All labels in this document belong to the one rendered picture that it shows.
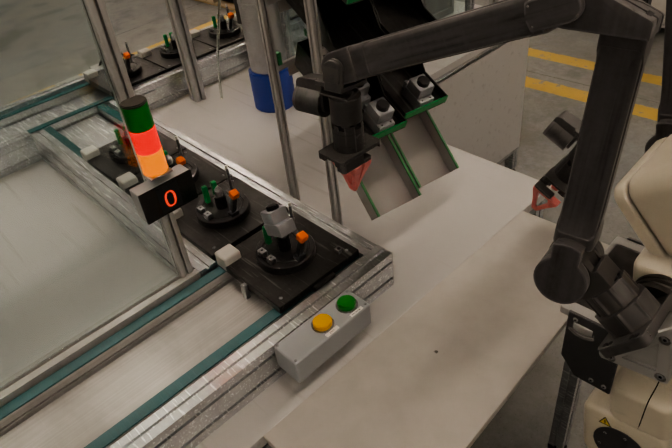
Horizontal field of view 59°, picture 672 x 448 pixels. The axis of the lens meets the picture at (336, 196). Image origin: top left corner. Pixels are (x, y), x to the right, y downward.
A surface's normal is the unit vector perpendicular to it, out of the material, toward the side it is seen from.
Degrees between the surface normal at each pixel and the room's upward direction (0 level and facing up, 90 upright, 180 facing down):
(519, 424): 0
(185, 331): 0
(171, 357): 0
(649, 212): 90
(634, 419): 90
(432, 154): 45
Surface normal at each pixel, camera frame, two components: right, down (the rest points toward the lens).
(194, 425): 0.69, 0.37
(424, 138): 0.32, -0.25
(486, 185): -0.10, -0.80
